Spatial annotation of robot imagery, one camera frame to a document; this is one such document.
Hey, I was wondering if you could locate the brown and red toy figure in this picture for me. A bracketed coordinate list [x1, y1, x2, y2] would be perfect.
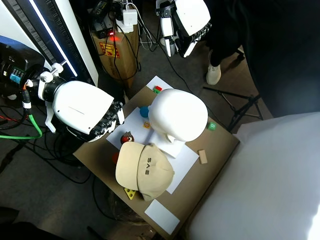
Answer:
[120, 131, 135, 145]

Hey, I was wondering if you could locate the small white paper sheet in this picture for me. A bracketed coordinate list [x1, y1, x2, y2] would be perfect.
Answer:
[144, 199, 181, 236]
[146, 75, 176, 92]

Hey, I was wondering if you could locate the person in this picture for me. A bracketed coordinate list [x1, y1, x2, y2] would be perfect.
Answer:
[199, 0, 320, 118]

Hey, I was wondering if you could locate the beige baseball cap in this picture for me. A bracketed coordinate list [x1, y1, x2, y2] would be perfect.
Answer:
[115, 141, 175, 202]

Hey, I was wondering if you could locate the brown cardboard board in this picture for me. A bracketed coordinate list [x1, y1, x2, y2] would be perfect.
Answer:
[72, 86, 241, 240]

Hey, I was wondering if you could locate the plain wooden block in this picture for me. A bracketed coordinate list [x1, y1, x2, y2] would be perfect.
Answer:
[197, 149, 208, 165]

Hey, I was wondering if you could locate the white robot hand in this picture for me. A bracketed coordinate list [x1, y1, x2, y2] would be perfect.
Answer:
[159, 0, 213, 59]
[51, 80, 126, 144]

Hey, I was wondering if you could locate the black tripod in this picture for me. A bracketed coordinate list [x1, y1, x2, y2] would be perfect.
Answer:
[202, 86, 265, 132]

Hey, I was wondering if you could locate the white robot body column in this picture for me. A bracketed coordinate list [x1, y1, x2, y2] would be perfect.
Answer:
[0, 0, 100, 87]

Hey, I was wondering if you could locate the white mannequin head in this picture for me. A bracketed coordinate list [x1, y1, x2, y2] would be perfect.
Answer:
[147, 88, 209, 159]

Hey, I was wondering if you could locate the black device with red light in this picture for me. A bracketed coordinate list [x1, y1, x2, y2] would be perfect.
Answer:
[92, 21, 116, 40]

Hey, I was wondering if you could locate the large white paper sheet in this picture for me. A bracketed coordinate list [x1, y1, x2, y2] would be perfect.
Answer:
[106, 107, 200, 195]

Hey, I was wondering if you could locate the thick green cable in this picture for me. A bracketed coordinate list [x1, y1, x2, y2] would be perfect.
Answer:
[0, 113, 43, 140]

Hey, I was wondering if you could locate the white power strip with chargers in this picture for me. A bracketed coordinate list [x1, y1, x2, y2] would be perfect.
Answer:
[116, 2, 139, 33]

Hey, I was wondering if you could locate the brown cardboard box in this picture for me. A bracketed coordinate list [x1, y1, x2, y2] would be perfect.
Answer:
[91, 24, 140, 88]

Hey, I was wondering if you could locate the yellow cheese wedge toy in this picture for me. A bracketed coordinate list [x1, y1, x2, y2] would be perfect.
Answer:
[124, 187, 138, 201]

